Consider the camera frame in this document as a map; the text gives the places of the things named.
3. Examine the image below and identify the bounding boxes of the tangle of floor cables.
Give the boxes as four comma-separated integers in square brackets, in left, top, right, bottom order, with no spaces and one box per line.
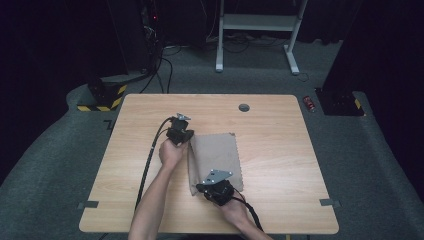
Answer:
[204,31,289,54]

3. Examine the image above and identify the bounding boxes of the black floor cables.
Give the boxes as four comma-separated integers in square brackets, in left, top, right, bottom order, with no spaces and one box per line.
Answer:
[139,44,183,95]

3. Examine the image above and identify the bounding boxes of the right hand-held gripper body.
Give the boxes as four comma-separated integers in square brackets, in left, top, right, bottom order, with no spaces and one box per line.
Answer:
[201,168,236,207]

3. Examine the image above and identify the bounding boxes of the beige cloth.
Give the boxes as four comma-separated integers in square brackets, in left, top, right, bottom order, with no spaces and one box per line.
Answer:
[186,132,245,197]

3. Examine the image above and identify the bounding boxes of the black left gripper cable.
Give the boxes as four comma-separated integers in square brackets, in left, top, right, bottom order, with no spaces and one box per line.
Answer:
[134,115,177,212]

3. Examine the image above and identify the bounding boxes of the dark equipment rack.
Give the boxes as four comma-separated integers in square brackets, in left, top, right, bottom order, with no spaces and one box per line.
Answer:
[139,0,165,74]

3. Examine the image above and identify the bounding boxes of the red can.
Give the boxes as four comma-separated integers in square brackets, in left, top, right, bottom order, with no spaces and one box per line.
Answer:
[302,95,317,114]

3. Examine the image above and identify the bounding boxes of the grey tape strip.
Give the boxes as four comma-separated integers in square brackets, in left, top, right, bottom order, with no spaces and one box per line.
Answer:
[318,198,342,208]
[76,200,100,211]

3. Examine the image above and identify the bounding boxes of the person's right hand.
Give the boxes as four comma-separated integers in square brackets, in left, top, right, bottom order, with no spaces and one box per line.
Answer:
[217,194,250,227]

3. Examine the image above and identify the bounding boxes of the yellow black striped stand base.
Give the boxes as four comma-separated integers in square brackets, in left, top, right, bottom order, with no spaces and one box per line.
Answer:
[76,73,129,113]

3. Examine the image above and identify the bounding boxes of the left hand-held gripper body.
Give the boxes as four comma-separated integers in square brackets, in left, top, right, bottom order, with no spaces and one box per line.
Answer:
[165,112,195,146]

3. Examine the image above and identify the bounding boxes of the white metal stand frame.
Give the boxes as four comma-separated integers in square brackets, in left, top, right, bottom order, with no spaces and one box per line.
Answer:
[214,0,310,76]

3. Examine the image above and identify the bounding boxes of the person's left hand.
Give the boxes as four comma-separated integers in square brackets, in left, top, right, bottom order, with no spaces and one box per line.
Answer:
[158,137,190,172]

